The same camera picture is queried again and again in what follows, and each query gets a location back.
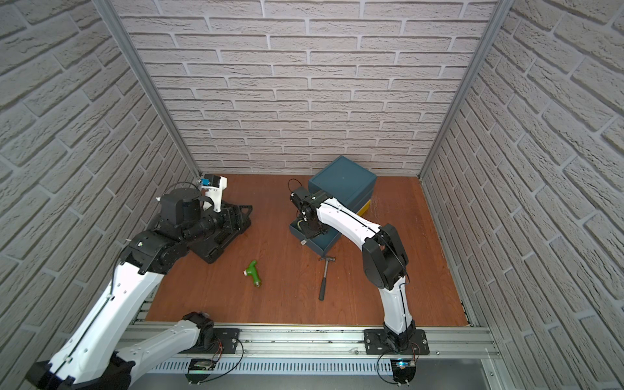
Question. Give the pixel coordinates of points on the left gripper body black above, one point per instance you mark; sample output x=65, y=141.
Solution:
x=228, y=224

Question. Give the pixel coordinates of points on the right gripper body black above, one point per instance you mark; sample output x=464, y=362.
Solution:
x=311, y=229

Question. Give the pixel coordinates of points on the teal bottom drawer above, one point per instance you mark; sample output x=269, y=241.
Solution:
x=321, y=244

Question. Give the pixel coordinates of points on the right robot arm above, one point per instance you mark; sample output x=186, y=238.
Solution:
x=384, y=256

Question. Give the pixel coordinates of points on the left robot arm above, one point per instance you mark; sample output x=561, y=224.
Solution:
x=90, y=359

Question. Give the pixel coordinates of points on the teal drawer cabinet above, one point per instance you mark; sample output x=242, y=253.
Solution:
x=351, y=184

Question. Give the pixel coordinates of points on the black tool case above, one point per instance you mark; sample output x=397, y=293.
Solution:
x=211, y=235

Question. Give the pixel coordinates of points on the green toy drill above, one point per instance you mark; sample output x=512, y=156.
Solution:
x=252, y=271

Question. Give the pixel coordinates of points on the steel claw hammer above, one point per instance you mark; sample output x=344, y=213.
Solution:
x=322, y=292

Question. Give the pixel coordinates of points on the left controller box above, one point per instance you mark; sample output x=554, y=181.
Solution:
x=200, y=370

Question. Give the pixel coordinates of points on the controller box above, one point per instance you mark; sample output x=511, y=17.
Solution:
x=403, y=371
x=200, y=370

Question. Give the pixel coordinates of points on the right controller box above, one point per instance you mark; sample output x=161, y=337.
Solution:
x=403, y=371

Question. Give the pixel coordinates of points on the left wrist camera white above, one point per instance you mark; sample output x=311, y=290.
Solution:
x=212, y=187

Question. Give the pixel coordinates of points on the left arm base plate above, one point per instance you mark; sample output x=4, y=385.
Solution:
x=226, y=341

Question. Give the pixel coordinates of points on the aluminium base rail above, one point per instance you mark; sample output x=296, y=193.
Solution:
x=266, y=349

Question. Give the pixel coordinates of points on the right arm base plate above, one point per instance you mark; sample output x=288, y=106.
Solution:
x=375, y=345

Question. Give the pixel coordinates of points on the left corner aluminium post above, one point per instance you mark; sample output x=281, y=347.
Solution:
x=113, y=22

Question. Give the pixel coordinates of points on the corner aluminium post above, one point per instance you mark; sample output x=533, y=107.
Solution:
x=113, y=22
x=499, y=14

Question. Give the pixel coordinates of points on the right corner aluminium post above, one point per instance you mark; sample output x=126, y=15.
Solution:
x=499, y=14

